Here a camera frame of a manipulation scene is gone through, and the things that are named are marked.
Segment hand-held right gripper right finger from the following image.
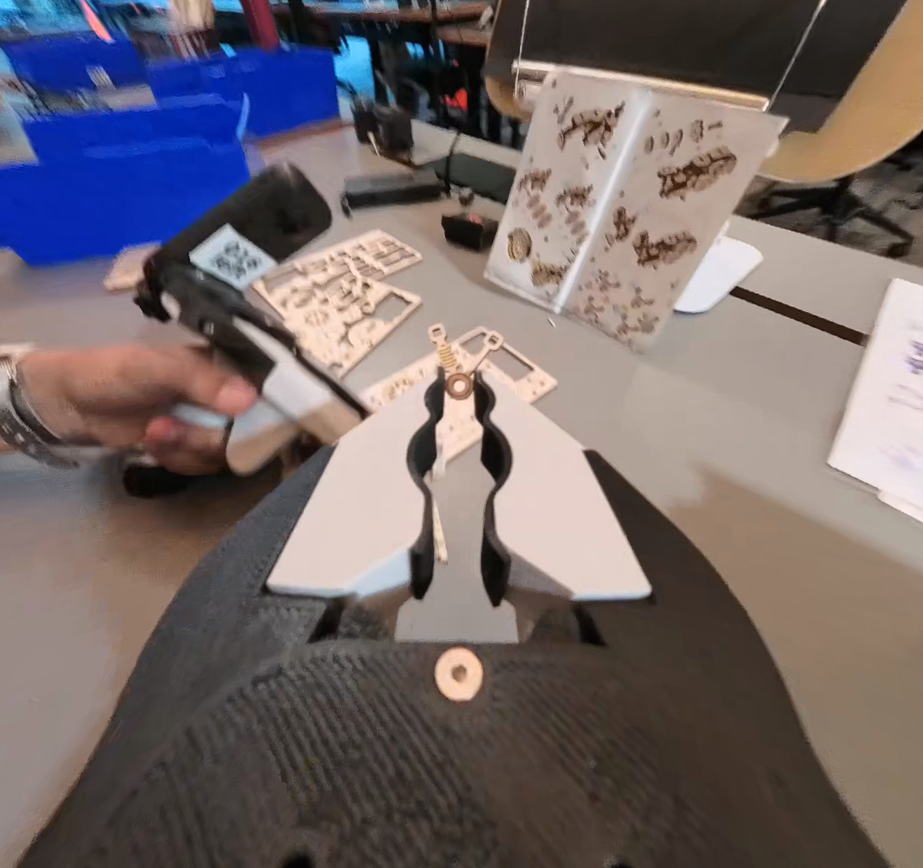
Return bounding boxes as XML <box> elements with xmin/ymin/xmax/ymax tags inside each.
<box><xmin>470</xmin><ymin>371</ymin><xmax>653</xmax><ymax>640</ymax></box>

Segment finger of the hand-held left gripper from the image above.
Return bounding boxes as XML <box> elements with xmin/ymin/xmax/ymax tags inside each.
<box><xmin>260</xmin><ymin>360</ymin><xmax>372</xmax><ymax>444</ymax></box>

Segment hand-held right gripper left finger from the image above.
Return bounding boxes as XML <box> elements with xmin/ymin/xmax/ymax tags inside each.
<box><xmin>265</xmin><ymin>369</ymin><xmax>451</xmax><ymax>640</ymax></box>

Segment wooden spring linkage part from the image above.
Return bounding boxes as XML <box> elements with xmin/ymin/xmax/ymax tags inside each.
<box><xmin>427</xmin><ymin>323</ymin><xmax>506</xmax><ymax>402</ymax></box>

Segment grey desk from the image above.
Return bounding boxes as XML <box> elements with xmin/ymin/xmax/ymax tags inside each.
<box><xmin>0</xmin><ymin>118</ymin><xmax>923</xmax><ymax>868</ymax></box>

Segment person's left hand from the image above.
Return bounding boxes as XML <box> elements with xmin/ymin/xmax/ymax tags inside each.
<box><xmin>14</xmin><ymin>342</ymin><xmax>261</xmax><ymax>476</ymax></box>

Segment wooden puzzle sheet with gears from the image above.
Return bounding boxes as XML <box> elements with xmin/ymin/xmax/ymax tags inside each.
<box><xmin>249</xmin><ymin>273</ymin><xmax>423</xmax><ymax>379</ymax></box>

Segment stacked wooden puzzle sheets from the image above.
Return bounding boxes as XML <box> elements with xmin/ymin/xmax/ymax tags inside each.
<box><xmin>102</xmin><ymin>244</ymin><xmax>163</xmax><ymax>292</ymax></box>

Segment wooden puzzle sheet with wheels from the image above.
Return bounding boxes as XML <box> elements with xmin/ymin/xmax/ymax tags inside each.
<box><xmin>361</xmin><ymin>326</ymin><xmax>560</xmax><ymax>465</ymax></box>

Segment blue plastic bin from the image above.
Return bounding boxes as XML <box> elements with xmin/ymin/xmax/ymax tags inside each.
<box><xmin>148</xmin><ymin>45</ymin><xmax>340</xmax><ymax>141</ymax></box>
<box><xmin>0</xmin><ymin>32</ymin><xmax>149</xmax><ymax>115</ymax></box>
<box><xmin>0</xmin><ymin>93</ymin><xmax>274</xmax><ymax>267</ymax></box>

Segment emptied wooden puzzle sheet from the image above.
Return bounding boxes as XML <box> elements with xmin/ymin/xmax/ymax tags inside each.
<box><xmin>252</xmin><ymin>228</ymin><xmax>423</xmax><ymax>292</ymax></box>

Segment black oblong case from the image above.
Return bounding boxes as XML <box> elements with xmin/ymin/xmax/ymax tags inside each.
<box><xmin>340</xmin><ymin>165</ymin><xmax>444</xmax><ymax>216</ymax></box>

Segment small black box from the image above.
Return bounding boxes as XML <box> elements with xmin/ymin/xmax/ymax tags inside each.
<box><xmin>441</xmin><ymin>212</ymin><xmax>500</xmax><ymax>252</ymax></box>

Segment black flat panel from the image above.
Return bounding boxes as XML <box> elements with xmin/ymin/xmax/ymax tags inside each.
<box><xmin>425</xmin><ymin>150</ymin><xmax>520</xmax><ymax>202</ymax></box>

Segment white book stand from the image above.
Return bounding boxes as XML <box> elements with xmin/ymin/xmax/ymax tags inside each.
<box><xmin>512</xmin><ymin>0</ymin><xmax>873</xmax><ymax>315</ymax></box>

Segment red water bottle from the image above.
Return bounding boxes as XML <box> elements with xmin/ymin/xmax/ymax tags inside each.
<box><xmin>232</xmin><ymin>0</ymin><xmax>281</xmax><ymax>50</ymax></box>

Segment laminated paper sheet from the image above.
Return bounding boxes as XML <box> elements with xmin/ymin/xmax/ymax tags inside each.
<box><xmin>828</xmin><ymin>278</ymin><xmax>923</xmax><ymax>523</ymax></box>

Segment background wooden workbench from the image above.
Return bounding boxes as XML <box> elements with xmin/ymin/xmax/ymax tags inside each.
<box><xmin>216</xmin><ymin>0</ymin><xmax>506</xmax><ymax>47</ymax></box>

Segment folded paper instruction sheet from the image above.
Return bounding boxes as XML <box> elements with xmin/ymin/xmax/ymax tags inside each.
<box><xmin>485</xmin><ymin>68</ymin><xmax>787</xmax><ymax>353</ymax></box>

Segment black plywood chair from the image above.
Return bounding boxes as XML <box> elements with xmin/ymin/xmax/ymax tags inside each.
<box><xmin>483</xmin><ymin>0</ymin><xmax>923</xmax><ymax>260</ymax></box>

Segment silver bracelet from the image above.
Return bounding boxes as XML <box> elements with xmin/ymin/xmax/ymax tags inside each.
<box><xmin>0</xmin><ymin>349</ymin><xmax>80</xmax><ymax>469</ymax></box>

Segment black cable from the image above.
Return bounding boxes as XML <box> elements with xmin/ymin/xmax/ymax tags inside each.
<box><xmin>440</xmin><ymin>129</ymin><xmax>480</xmax><ymax>211</ymax></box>

